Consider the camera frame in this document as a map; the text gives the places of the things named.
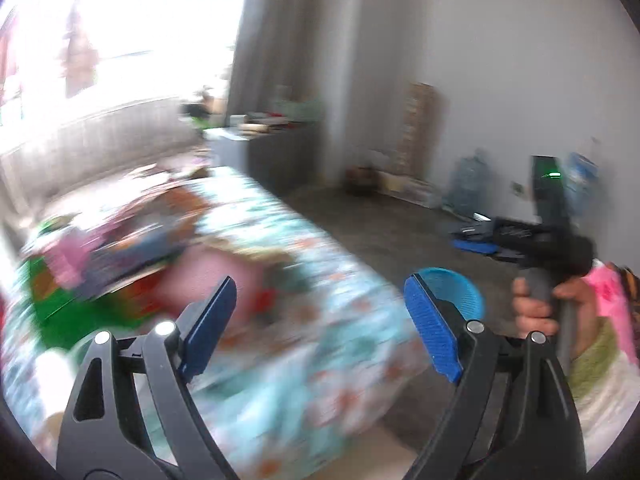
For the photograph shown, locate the purple hanging garment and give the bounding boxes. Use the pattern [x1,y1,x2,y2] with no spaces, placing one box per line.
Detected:
[0,15,21,106]

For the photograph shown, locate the green white boxes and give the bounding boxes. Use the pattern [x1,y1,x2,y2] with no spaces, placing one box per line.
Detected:
[272,85,326,122]

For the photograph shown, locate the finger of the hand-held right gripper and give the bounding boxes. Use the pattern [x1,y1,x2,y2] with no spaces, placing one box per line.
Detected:
[451,225,501,258]
[492,216,543,263]

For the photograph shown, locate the dark brown box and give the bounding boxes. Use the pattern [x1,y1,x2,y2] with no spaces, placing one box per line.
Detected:
[345,165,376,196]

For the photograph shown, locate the blue plastic basket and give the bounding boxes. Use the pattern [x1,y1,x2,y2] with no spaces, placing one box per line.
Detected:
[417,267,486,323]

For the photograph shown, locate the large clear water jug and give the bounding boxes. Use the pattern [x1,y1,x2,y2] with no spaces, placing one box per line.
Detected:
[442,150,493,216]

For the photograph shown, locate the tall printed cardboard panel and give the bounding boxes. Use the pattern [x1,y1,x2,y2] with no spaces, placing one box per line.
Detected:
[392,82,441,181]

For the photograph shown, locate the beige hanging vest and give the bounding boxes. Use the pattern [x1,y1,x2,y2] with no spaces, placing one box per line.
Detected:
[62,0,100,98]

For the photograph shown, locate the grey curtain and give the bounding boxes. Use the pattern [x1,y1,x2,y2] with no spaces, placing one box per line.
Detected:
[227,0,381,126]

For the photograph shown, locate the pile of colourful clothes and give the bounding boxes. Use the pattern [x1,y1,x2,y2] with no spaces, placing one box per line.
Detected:
[20,160,281,341]

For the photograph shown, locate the white storage box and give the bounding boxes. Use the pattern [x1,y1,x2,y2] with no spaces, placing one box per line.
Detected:
[205,127,251,173]

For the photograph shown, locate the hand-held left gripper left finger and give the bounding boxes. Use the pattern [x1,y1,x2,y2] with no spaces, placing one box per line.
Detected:
[56,275,241,480]

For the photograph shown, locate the balcony railing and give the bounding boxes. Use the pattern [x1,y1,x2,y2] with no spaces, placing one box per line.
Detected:
[0,95,201,196]

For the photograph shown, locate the green black toy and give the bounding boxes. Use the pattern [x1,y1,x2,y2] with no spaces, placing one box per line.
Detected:
[182,102,221,131]

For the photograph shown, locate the floral teal blanket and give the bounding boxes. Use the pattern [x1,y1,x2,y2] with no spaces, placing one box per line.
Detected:
[0,165,436,480]

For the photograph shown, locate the low cardboard carton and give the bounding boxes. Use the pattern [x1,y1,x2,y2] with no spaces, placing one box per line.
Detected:
[377,170,441,208]

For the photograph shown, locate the grey cabinet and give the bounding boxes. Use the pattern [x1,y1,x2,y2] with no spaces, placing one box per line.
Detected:
[247,125,326,196]

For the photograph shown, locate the person's right hand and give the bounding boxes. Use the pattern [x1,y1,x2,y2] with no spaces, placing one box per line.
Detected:
[512,275,603,358]

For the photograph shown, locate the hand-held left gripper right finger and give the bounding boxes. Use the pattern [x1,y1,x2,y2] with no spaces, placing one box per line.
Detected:
[400,274,588,480]

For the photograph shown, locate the blue white plastic bag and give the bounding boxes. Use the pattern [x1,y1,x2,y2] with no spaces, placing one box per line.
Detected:
[565,152,601,226]

